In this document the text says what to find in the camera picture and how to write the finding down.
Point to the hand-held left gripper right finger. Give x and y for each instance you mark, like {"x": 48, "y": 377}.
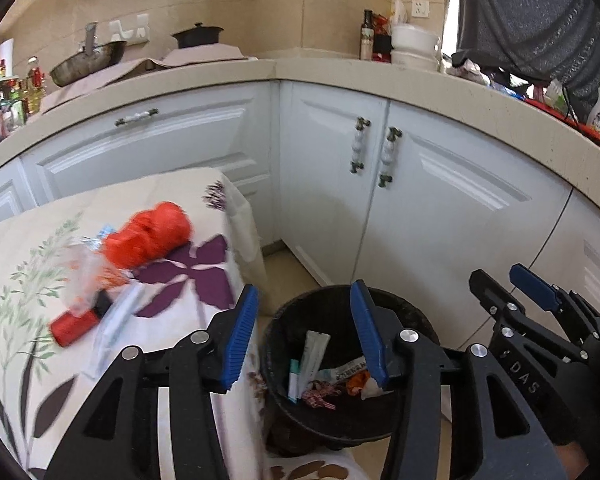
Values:
{"x": 370, "y": 335}

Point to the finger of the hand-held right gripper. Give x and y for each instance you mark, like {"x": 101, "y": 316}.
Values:
{"x": 532, "y": 285}
{"x": 487, "y": 290}

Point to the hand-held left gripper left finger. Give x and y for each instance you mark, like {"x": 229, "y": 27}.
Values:
{"x": 237, "y": 340}

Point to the white printed wrapper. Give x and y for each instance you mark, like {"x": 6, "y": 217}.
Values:
{"x": 340, "y": 371}

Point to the orange wrapper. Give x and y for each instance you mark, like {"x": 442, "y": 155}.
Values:
{"x": 357, "y": 382}

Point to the black trash bin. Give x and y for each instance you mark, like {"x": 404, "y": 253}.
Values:
{"x": 290, "y": 320}

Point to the white sachet packet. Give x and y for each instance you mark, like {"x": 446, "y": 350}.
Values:
{"x": 316, "y": 355}

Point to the white tissue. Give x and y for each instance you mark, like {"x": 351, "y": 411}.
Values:
{"x": 370, "y": 393}

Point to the teal and white tube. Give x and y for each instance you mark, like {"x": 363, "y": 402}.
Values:
{"x": 294, "y": 380}

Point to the red gingham ribbon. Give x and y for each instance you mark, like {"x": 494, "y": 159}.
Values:
{"x": 320, "y": 397}

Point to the long clear plastic wrapper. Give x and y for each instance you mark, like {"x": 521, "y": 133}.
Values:
{"x": 117, "y": 317}

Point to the red plastic bag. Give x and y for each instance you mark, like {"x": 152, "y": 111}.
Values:
{"x": 150, "y": 235}

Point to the red cylinder with black cap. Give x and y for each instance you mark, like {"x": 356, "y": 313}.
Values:
{"x": 72, "y": 327}

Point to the clear plastic bag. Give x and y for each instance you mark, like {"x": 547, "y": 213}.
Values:
{"x": 85, "y": 270}

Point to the wide white cabinet door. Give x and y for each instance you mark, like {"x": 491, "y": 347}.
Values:
{"x": 455, "y": 220}

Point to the floral tablecloth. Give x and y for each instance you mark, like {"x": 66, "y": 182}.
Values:
{"x": 180, "y": 195}

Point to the narrow white cabinet door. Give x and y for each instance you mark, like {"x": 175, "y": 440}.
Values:
{"x": 320, "y": 185}

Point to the red tray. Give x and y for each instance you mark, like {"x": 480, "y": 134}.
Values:
{"x": 580, "y": 122}

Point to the white spray bottle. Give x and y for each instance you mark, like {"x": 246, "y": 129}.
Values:
{"x": 597, "y": 110}

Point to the green packet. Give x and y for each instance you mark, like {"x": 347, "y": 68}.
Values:
{"x": 555, "y": 97}

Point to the wide white cabinet drawer front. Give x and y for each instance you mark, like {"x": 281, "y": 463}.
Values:
{"x": 155, "y": 155}

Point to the crumpled cloth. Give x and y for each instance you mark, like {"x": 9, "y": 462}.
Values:
{"x": 470, "y": 71}

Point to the white lidded bowl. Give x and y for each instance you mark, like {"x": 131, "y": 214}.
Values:
{"x": 414, "y": 61}
{"x": 414, "y": 39}

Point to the small white cabinet front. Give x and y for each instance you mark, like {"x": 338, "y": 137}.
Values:
{"x": 2, "y": 205}

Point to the dark grey curtain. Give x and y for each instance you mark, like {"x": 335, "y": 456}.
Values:
{"x": 530, "y": 10}

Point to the dark oil bottle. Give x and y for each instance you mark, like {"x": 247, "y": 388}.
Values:
{"x": 366, "y": 40}

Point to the pale pink cloth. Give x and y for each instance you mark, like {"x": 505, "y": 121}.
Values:
{"x": 205, "y": 55}
{"x": 105, "y": 82}

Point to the white plastic bag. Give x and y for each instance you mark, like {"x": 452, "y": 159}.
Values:
{"x": 399, "y": 12}

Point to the black cooking pot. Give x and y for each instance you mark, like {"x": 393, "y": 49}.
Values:
{"x": 197, "y": 37}

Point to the steel wok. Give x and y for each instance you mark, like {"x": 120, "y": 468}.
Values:
{"x": 87, "y": 67}

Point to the condiment bottles rack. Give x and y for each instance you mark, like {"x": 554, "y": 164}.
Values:
{"x": 10, "y": 105}

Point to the metal spatula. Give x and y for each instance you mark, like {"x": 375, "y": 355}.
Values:
{"x": 90, "y": 37}

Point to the paper towel roll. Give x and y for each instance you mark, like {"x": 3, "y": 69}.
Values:
{"x": 6, "y": 57}

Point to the white wall outlet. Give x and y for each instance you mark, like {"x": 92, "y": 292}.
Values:
{"x": 419, "y": 8}

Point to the white wall holder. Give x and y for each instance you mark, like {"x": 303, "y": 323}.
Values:
{"x": 127, "y": 29}

